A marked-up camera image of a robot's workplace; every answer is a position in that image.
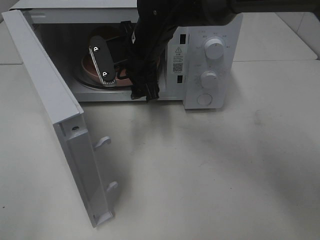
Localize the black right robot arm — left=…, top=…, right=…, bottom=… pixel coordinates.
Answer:
left=89, top=0, right=320, bottom=101

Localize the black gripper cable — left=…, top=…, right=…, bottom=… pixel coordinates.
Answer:
left=118, top=24, right=176, bottom=101

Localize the white warning label sticker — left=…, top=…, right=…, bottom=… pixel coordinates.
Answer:
left=170, top=44, right=187, bottom=74

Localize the white upper power knob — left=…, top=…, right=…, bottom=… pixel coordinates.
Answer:
left=204, top=36, right=225, bottom=60

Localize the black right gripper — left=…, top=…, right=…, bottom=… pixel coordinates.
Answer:
left=88, top=21, right=165, bottom=103

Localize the glass microwave turntable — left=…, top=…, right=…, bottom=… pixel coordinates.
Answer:
left=73, top=71, right=133, bottom=90

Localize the white timer knob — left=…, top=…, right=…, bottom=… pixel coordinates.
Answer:
left=200, top=71, right=219, bottom=89

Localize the burger with lettuce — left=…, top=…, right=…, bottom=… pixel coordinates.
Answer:
left=89, top=26, right=121, bottom=40

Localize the white microwave oven body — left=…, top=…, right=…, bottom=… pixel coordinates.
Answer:
left=2, top=0, right=243, bottom=114

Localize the pink round plate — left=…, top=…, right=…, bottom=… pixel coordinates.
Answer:
left=81, top=54, right=133, bottom=88

